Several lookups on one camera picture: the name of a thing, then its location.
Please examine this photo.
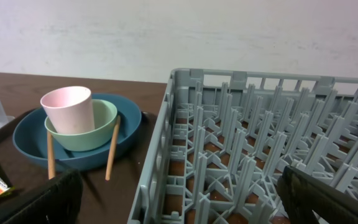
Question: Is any brown serving tray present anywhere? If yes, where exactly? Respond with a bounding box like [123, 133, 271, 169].
[0, 112, 157, 223]

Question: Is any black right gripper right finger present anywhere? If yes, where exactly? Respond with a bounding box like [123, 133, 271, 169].
[277, 166, 358, 224]

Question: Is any pink cup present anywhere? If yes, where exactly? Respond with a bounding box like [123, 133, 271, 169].
[40, 86, 95, 134]

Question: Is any mint green bowl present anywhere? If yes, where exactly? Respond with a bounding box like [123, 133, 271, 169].
[44, 99, 118, 152]

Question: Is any wooden chopstick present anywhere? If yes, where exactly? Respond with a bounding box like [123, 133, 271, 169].
[105, 115, 121, 181]
[47, 131, 55, 179]

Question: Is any left wooden chopstick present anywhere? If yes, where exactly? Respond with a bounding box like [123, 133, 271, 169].
[47, 131, 55, 179]

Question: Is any grey dishwasher rack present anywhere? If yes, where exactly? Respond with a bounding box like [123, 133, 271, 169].
[128, 68, 358, 223]

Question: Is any right wooden chopstick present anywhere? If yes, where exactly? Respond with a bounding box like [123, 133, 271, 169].
[105, 115, 121, 181]

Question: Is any dark blue plate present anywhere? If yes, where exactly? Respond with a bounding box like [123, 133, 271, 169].
[12, 93, 142, 171]

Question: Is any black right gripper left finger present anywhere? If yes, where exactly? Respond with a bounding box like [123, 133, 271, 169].
[0, 169, 83, 223]

